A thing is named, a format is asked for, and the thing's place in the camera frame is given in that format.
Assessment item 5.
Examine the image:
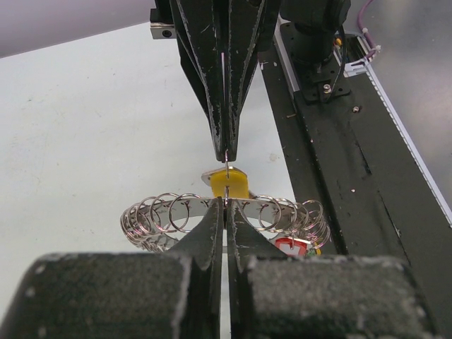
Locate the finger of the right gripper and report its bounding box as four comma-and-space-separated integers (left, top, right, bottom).
224, 1, 281, 162
170, 1, 226, 162

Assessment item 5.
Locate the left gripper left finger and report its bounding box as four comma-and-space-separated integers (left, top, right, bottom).
1, 198, 223, 338

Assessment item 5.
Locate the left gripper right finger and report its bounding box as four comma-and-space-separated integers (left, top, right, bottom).
225, 198, 446, 339

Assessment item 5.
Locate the red tag key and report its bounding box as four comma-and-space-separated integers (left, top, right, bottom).
275, 237, 307, 256

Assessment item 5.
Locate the metal keyring disc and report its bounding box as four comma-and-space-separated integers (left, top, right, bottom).
119, 193, 331, 253

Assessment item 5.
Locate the yellow tag key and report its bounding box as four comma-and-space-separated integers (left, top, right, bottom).
201, 152, 253, 199

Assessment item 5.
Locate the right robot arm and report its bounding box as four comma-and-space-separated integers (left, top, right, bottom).
169, 1, 351, 162

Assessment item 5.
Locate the grey slotted cable duct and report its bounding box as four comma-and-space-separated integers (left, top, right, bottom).
344, 31, 452, 227

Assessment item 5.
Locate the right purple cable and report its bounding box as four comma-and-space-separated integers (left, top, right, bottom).
356, 0, 382, 61

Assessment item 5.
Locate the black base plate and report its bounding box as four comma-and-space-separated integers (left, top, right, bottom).
259, 47, 451, 335

